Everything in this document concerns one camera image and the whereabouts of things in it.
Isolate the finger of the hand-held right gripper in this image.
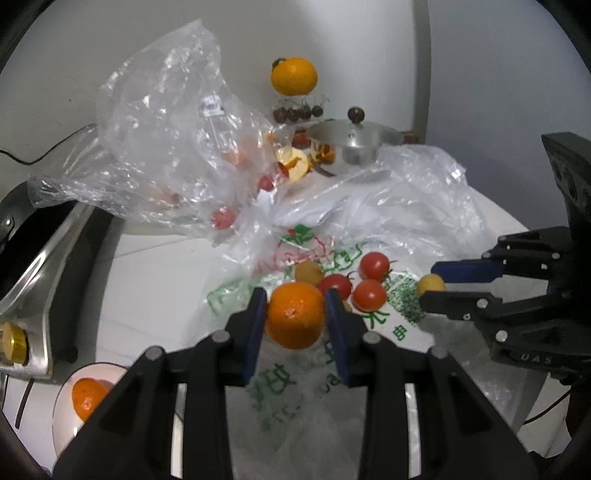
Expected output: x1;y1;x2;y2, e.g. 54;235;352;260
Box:
418;291;573;341
431;227;575;283

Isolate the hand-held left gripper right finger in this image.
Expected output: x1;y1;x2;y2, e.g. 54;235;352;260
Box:
324;288;539;480

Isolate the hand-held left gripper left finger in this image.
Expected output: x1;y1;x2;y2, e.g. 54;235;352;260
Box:
53;286;269;480

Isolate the green printed plastic bag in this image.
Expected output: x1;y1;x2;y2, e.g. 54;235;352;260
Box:
203;144;550;480

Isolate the white plate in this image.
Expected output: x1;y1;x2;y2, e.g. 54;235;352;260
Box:
52;363;134;459

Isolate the small steel pot with lid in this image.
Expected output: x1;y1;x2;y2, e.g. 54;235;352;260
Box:
307;107;414;165

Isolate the steel induction cooker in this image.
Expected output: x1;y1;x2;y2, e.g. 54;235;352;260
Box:
0;198;116;380

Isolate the clear cherry tomato box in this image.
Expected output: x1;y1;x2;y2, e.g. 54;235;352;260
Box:
271;95;329;124

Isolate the clear plastic bag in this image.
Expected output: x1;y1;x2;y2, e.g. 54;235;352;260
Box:
27;19;296;250

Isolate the orange with green leaf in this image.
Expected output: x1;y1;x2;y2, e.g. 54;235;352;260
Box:
270;56;318;96

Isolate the dark wok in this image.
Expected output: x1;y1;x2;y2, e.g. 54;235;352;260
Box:
0;181;77;259

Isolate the thin black cable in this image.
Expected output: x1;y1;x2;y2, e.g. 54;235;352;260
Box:
525;387;575;424

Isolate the black cooker cable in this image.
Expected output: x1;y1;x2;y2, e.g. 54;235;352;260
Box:
0;124;100;164

